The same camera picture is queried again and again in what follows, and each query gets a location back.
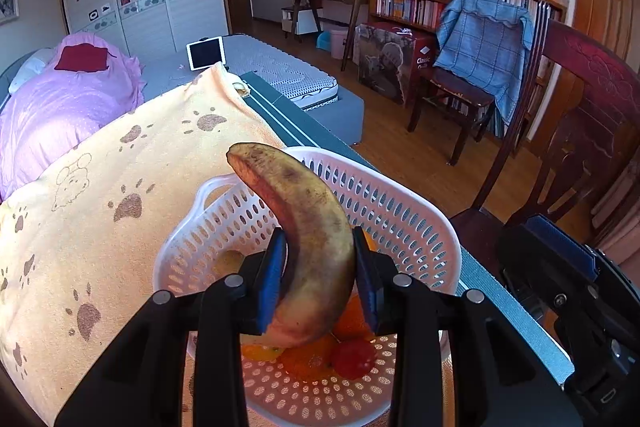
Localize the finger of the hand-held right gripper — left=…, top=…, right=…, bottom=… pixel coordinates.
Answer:
left=525, top=214, right=599, bottom=281
left=497, top=226, right=597, bottom=344

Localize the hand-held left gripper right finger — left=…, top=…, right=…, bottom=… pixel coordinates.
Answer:
left=352, top=227, right=583, bottom=427

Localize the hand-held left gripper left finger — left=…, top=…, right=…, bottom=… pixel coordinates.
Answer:
left=54, top=227, right=288, bottom=427

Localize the red tomato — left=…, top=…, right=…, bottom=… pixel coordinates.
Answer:
left=332, top=339, right=378, bottom=379

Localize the spotted ripe banana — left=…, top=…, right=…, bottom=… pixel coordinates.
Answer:
left=226, top=142, right=357, bottom=349

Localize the white plastic basket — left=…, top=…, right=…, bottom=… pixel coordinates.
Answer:
left=152, top=146, right=462, bottom=427

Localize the orange with stem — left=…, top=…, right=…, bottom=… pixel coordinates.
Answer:
left=277, top=332, right=341, bottom=383

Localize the small orange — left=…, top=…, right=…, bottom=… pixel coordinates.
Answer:
left=241, top=343, right=286, bottom=362

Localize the carved dark wooden chair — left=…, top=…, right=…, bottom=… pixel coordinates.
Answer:
left=450, top=19, right=640, bottom=268

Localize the yellow paw print towel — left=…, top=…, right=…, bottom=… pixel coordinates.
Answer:
left=0, top=63, right=296, bottom=427

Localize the grey blue bed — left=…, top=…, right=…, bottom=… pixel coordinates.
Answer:
left=0, top=34, right=365, bottom=145

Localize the printed cardboard box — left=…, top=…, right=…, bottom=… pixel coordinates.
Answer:
left=356, top=22, right=437, bottom=105

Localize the white tablet on stand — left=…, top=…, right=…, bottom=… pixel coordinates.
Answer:
left=186, top=36, right=227, bottom=71

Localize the pink waste bin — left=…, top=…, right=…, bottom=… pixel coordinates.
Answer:
left=329, top=27, right=348, bottom=58

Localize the white storage box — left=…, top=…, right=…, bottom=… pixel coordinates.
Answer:
left=281, top=7, right=323, bottom=38

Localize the pink dotted duvet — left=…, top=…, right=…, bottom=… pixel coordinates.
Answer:
left=0, top=33, right=146, bottom=200

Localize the red cloth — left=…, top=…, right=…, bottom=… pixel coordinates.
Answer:
left=54, top=44, right=110, bottom=72

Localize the white pillow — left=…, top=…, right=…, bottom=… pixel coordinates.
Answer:
left=9, top=48, right=56, bottom=95

